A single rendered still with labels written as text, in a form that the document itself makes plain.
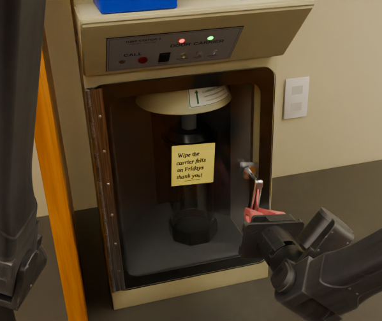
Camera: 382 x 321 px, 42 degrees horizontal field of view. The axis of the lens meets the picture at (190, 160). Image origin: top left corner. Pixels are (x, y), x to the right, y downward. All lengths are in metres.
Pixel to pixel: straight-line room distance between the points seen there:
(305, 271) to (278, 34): 0.34
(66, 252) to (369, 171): 0.98
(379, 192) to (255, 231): 0.67
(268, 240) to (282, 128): 0.68
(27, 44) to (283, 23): 0.48
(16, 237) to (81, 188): 0.91
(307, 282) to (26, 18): 0.47
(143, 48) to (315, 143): 0.88
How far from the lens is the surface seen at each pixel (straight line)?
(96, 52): 0.71
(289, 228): 0.83
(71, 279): 0.84
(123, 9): 0.66
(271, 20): 0.73
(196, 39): 0.72
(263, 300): 1.02
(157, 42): 0.71
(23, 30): 0.33
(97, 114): 0.79
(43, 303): 1.07
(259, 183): 0.86
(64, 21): 1.20
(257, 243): 0.81
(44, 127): 0.71
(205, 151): 0.85
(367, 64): 1.50
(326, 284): 0.63
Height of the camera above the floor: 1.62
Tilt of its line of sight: 26 degrees down
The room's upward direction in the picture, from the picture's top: 2 degrees counter-clockwise
